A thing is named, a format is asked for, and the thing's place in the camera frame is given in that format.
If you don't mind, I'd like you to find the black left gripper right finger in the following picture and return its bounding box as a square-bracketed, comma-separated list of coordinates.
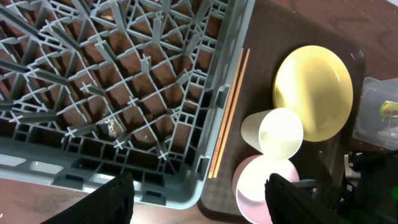
[265, 173, 349, 224]

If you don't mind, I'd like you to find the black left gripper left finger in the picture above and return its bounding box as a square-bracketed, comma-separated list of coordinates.
[44, 172, 135, 224]

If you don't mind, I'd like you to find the white pink shallow bowl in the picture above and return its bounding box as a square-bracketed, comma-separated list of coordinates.
[232, 155, 300, 224]

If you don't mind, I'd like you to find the pale green plastic cup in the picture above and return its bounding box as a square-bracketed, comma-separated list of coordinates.
[241, 108, 303, 159]

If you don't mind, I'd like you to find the green orange snack wrapper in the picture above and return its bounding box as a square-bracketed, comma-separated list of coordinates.
[379, 101, 398, 119]

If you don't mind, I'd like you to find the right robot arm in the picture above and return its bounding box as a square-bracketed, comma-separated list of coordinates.
[335, 151, 397, 223]

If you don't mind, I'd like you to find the grey plastic dish rack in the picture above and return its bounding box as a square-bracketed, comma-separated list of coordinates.
[1, 0, 254, 209]

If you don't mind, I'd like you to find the clear plastic bin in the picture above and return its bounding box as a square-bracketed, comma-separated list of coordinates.
[353, 77, 397, 150]

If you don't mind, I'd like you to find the yellow round plate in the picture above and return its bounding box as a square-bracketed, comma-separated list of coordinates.
[273, 45, 353, 142]

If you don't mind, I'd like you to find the dark brown serving tray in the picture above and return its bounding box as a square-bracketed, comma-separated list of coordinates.
[197, 1, 366, 223]

